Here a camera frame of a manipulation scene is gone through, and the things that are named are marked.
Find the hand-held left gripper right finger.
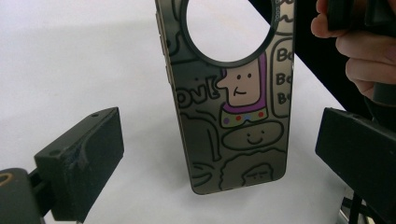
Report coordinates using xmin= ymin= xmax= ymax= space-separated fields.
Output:
xmin=314 ymin=106 xmax=396 ymax=224

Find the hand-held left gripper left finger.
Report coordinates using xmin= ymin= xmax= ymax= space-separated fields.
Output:
xmin=33 ymin=106 xmax=125 ymax=224

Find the cartoon print phone case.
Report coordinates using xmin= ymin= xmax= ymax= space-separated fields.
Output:
xmin=154 ymin=0 xmax=296 ymax=196

